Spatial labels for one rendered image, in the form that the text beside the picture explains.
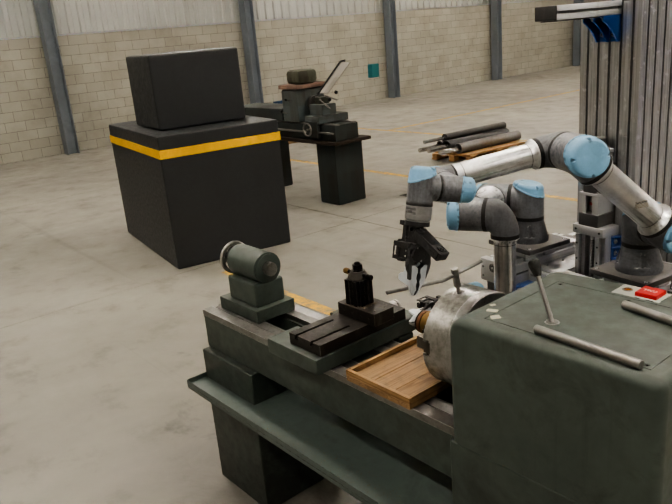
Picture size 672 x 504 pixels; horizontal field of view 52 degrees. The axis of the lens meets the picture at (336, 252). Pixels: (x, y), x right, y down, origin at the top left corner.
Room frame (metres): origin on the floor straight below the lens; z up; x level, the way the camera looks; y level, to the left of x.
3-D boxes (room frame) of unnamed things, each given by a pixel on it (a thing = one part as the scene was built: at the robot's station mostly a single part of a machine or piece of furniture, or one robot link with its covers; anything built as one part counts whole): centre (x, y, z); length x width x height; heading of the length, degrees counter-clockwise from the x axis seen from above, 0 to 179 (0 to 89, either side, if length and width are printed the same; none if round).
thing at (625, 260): (2.19, -1.01, 1.21); 0.15 x 0.15 x 0.10
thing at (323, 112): (9.16, 0.31, 0.84); 2.28 x 0.91 x 1.67; 38
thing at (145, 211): (7.28, 1.41, 0.98); 1.81 x 1.22 x 1.95; 30
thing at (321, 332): (2.42, -0.02, 0.95); 0.43 x 0.18 x 0.04; 129
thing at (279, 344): (2.47, -0.01, 0.90); 0.53 x 0.30 x 0.06; 129
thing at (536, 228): (2.62, -0.77, 1.21); 0.15 x 0.15 x 0.10
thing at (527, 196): (2.62, -0.76, 1.33); 0.13 x 0.12 x 0.14; 64
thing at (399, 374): (2.14, -0.23, 0.89); 0.36 x 0.30 x 0.04; 129
